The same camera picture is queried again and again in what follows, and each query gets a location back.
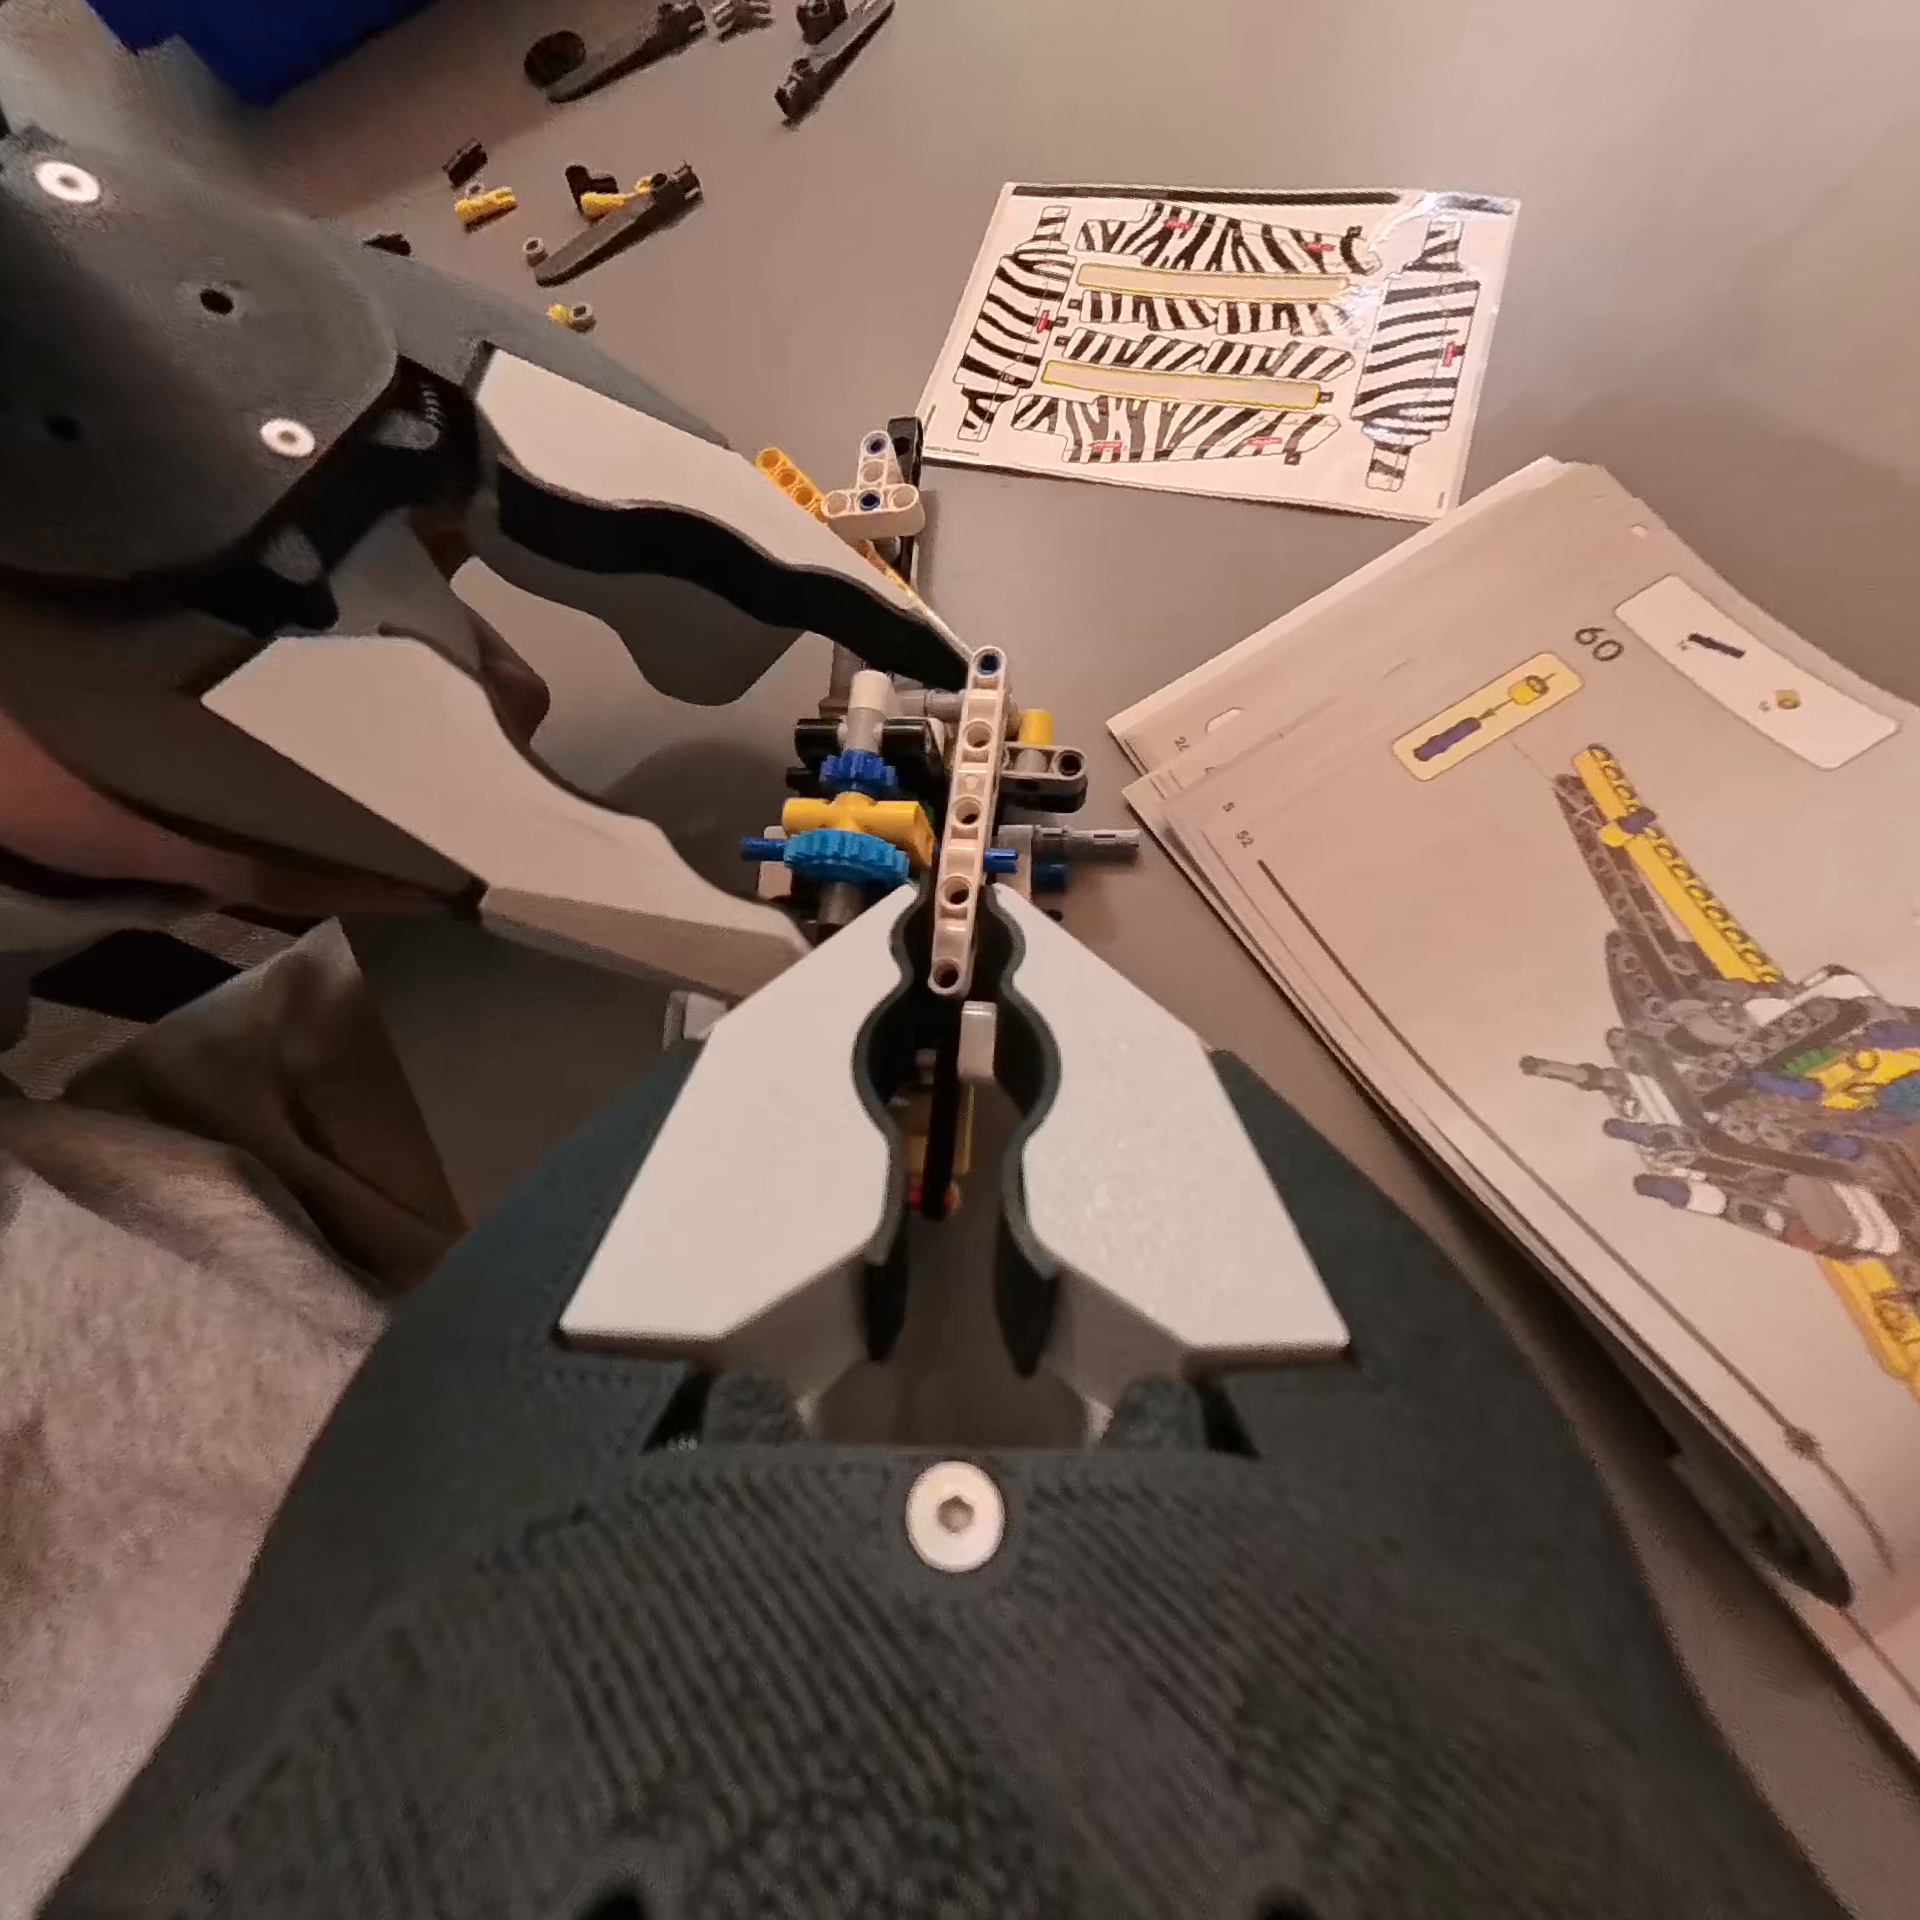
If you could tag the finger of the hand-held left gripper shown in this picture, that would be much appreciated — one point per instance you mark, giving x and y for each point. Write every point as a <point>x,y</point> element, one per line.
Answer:
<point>646,450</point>
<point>447,762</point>

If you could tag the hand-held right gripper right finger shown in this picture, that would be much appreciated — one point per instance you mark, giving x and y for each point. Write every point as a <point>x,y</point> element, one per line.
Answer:
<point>1170,1201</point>

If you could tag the lego instruction booklet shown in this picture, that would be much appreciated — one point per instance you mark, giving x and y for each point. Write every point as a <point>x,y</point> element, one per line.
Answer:
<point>1500,902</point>

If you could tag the zebra striped sticker sheet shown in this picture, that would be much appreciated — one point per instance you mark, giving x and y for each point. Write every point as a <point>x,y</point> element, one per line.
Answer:
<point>1199,342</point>

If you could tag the person's left hand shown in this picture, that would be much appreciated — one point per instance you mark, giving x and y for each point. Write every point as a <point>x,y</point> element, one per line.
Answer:
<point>134,797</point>

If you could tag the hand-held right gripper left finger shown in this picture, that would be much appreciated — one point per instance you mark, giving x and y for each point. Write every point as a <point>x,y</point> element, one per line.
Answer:
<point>738,1183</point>

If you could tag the blue storage box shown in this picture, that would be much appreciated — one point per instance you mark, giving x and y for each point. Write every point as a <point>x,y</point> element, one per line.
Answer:
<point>255,38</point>

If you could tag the scattered loose lego pieces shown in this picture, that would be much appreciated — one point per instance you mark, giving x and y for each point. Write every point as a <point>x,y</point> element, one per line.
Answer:
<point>598,237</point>

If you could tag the partly built lego model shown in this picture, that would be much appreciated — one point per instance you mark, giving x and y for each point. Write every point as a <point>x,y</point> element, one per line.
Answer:
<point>958,807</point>

